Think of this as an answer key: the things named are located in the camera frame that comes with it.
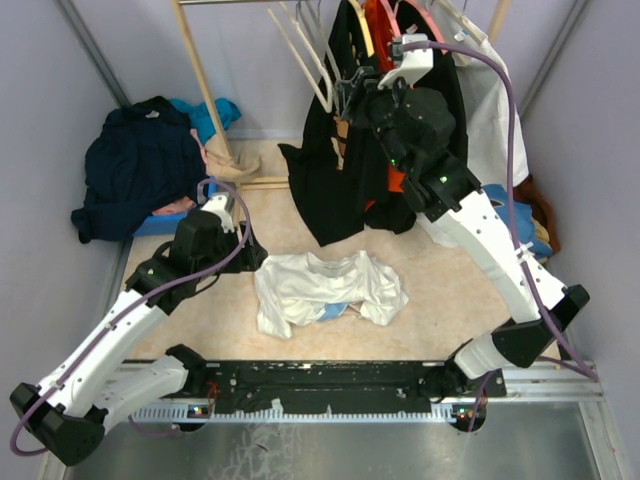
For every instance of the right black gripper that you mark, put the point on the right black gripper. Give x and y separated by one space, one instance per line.
362 93

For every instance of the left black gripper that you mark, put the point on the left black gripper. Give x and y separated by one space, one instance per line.
249 259

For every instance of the white t shirt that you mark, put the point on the white t shirt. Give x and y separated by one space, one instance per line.
301 289

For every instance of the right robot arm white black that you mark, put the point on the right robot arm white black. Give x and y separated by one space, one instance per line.
413 126

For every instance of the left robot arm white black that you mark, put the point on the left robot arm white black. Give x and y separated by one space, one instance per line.
72 409

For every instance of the beige hanger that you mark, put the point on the beige hanger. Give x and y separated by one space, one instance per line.
282 16

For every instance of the black printed hanging shirt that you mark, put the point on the black printed hanging shirt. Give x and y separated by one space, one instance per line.
332 201

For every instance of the orange hanging shirt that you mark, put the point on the orange hanging shirt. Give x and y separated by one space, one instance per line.
383 28

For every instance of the white hanging shirt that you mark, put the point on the white hanging shirt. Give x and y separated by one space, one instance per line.
487 115

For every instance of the pink garment in basket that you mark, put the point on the pink garment in basket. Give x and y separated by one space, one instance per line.
179 206

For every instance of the blue plastic basket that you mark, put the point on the blue plastic basket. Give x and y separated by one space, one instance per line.
143 223

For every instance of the beige garment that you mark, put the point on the beige garment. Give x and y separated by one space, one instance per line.
229 168

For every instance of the teal garment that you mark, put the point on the teal garment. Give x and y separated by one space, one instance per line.
201 119

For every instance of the navy blue garment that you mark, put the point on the navy blue garment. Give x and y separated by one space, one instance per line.
144 159

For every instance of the wooden clothes rack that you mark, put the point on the wooden clothes rack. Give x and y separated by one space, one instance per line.
495 26

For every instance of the brown garment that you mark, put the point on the brown garment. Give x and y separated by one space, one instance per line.
542 213

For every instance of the blue yellow printed garment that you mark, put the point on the blue yellow printed garment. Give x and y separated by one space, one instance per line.
530 231

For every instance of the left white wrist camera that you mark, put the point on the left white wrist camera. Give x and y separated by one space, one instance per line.
222 205

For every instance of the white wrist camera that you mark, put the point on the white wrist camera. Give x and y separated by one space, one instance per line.
412 58
222 205

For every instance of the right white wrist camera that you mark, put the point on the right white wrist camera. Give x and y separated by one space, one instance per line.
412 58

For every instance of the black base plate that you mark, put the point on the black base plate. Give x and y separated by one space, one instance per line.
338 387

